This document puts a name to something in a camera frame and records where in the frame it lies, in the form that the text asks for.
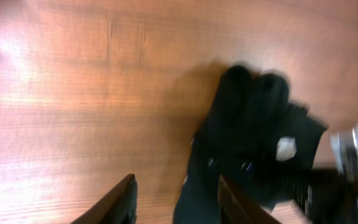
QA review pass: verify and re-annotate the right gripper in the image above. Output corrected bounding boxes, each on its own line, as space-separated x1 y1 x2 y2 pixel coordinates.
278 169 358 224

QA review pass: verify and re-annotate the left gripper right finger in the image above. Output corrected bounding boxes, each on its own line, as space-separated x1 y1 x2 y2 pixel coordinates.
218 175 280 224

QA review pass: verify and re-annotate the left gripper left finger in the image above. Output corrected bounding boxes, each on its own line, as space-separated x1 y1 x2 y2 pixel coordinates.
72 174 137 224

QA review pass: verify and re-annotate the black t-shirt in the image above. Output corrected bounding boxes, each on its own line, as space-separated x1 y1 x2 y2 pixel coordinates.
173 65 327 223

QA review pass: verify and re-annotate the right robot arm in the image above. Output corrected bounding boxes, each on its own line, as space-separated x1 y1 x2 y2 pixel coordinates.
277 124 358 224

